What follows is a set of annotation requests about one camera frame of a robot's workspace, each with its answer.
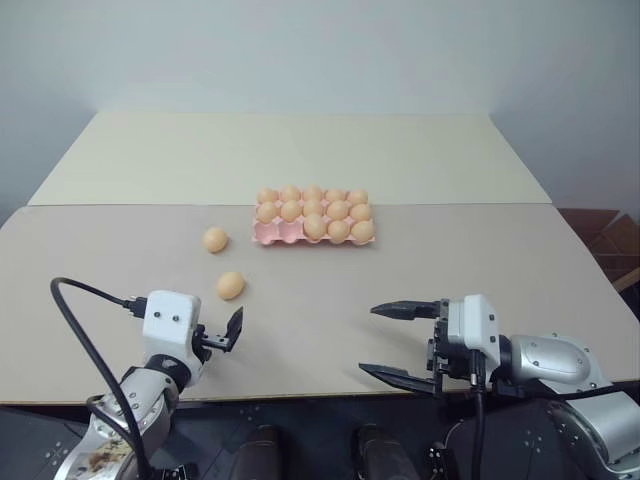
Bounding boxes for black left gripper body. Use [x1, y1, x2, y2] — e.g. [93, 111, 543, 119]
[191, 323, 234, 362]

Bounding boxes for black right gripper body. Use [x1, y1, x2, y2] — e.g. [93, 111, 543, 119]
[425, 298, 474, 396]

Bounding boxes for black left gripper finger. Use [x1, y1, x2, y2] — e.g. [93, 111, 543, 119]
[222, 305, 246, 347]

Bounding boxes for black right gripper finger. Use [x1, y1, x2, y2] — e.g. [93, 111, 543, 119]
[369, 299, 443, 322]
[358, 362, 442, 397]

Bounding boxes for pink egg carton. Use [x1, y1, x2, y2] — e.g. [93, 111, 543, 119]
[251, 199, 379, 248]

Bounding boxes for dark rounded shape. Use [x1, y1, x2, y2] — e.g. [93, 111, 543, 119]
[355, 423, 421, 480]
[230, 424, 281, 480]

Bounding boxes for brown cardboard box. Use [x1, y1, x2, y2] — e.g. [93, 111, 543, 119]
[556, 207, 640, 297]

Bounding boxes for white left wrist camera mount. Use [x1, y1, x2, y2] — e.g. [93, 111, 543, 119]
[142, 289, 202, 362]

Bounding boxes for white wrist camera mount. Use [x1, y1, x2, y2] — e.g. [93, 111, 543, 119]
[446, 293, 501, 380]
[142, 289, 202, 362]

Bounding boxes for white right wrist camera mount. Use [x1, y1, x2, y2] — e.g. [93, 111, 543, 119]
[446, 293, 501, 380]

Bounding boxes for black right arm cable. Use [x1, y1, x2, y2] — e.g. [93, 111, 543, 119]
[442, 349, 487, 480]

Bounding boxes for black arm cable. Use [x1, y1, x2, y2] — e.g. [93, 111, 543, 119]
[442, 349, 487, 480]
[49, 276, 149, 480]

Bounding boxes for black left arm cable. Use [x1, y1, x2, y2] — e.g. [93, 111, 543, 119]
[49, 276, 149, 480]

